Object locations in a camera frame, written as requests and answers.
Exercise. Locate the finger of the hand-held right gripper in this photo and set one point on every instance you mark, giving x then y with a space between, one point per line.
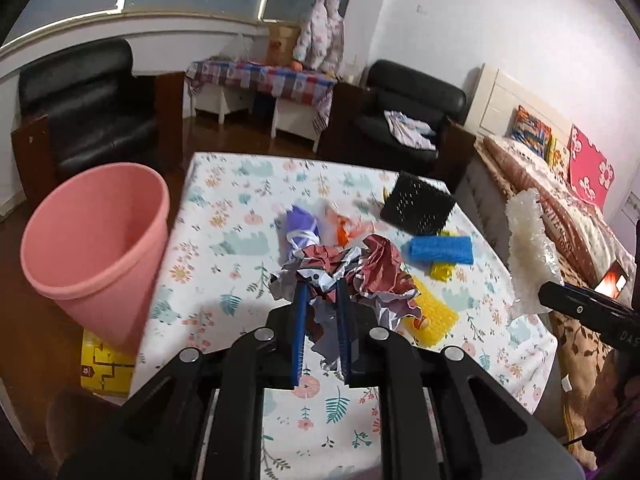
575 302

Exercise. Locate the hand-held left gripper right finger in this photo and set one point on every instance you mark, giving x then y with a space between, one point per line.
344 330

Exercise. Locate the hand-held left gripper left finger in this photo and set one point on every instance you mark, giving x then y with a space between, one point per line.
298 320

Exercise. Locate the white foam net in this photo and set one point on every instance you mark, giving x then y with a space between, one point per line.
527 255

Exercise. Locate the red white paper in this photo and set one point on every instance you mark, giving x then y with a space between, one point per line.
380 270

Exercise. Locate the black foam mesh sheet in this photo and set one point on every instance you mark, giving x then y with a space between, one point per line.
415 202

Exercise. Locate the pink plastic bin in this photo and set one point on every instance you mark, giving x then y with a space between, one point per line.
100 240

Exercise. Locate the glowing phone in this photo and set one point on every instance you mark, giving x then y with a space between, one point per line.
612 281

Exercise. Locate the brown pink blanket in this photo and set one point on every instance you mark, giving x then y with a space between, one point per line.
575 230

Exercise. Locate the yellow sponge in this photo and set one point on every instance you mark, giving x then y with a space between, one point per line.
435 310

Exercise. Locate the purple plastic wrapper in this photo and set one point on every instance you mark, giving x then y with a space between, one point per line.
300 222

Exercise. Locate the orange plastic wrapper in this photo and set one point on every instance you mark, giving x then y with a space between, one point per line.
342 227

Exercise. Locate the small yellow wrapper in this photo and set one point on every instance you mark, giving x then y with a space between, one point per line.
442 271

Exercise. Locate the blue foam piece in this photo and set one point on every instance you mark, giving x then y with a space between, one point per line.
440 250

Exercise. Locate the pink flower pillow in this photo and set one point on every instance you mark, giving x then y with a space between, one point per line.
590 165

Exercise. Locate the yellow pillow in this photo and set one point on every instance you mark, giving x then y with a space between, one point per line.
559 152

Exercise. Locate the colourful patterned pillow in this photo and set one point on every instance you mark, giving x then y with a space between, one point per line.
530 127

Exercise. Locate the yellow cardboard box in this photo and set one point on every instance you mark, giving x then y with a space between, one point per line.
102 365

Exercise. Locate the white side table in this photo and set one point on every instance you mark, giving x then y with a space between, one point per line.
295 115

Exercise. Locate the crumpled pale garment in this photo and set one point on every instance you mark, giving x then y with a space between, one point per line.
407 130

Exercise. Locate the bed with cream headboard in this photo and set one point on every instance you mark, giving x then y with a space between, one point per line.
495 95

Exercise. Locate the plaid table cloth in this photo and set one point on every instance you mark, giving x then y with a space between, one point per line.
260 77

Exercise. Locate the black leather armchair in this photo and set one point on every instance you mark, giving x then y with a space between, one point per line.
410 90
85 105

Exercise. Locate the clear plastic bag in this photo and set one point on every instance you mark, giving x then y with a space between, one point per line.
240 50

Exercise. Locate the hanging pastel padded jacket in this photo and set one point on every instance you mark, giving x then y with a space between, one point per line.
322 25

